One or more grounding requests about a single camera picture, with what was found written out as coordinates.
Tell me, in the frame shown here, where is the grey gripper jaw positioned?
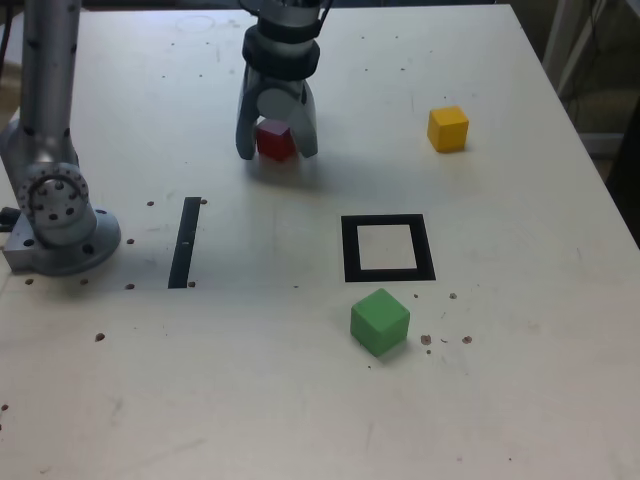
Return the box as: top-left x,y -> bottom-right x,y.
233,69 -> 262,162
255,83 -> 320,159

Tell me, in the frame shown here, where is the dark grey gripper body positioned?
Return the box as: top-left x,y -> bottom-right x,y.
247,66 -> 313,102

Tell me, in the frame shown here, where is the red cube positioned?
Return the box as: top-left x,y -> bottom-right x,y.
255,118 -> 299,163

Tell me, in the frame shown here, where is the yellow cube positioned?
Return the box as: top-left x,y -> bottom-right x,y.
426,105 -> 470,154

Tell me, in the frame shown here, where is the green cube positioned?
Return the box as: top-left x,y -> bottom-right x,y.
349,288 -> 411,358

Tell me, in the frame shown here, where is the black tape square outline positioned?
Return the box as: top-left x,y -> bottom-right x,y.
340,213 -> 437,284

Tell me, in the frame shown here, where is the black tape strip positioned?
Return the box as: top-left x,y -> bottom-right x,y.
167,196 -> 202,290

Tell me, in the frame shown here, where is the beige board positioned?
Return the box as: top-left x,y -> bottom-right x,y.
579,132 -> 626,160

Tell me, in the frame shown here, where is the white metal frame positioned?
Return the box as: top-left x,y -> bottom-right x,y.
542,0 -> 640,101

